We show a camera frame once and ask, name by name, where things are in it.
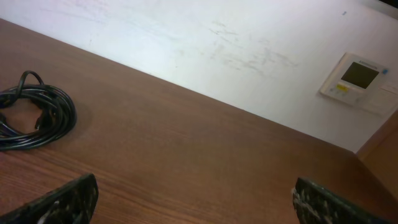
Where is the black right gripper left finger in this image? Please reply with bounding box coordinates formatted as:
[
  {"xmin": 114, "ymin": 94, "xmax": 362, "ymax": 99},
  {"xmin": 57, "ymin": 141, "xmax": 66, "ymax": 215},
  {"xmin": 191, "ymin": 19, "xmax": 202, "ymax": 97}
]
[{"xmin": 1, "ymin": 174, "xmax": 99, "ymax": 224}]

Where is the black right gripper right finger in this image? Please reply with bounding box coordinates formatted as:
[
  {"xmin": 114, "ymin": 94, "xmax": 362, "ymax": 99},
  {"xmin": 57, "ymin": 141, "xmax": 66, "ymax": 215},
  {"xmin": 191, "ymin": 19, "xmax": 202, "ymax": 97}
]
[{"xmin": 292, "ymin": 177, "xmax": 394, "ymax": 224}]

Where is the thick black angled-plug cable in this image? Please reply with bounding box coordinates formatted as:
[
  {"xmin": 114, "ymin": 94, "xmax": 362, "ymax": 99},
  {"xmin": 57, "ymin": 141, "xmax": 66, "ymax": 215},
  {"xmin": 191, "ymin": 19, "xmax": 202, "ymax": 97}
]
[{"xmin": 0, "ymin": 70, "xmax": 78, "ymax": 152}]

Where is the white wall control panel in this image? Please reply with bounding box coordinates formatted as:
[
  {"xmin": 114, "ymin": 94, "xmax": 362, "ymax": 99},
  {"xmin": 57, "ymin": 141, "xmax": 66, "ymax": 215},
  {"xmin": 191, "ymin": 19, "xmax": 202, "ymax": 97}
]
[{"xmin": 319, "ymin": 52, "xmax": 389, "ymax": 106}]

